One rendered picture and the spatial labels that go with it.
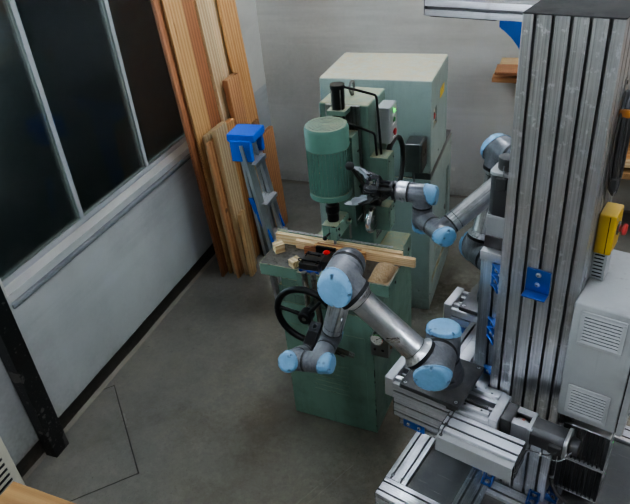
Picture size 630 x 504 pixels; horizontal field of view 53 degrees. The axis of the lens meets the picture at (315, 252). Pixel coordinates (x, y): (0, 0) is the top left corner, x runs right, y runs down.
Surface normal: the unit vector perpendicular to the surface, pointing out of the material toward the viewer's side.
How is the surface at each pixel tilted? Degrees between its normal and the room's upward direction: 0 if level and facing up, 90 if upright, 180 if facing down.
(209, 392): 0
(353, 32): 90
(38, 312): 90
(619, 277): 0
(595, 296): 0
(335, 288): 85
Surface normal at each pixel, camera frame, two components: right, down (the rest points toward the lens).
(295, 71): -0.34, 0.54
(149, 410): -0.08, -0.83
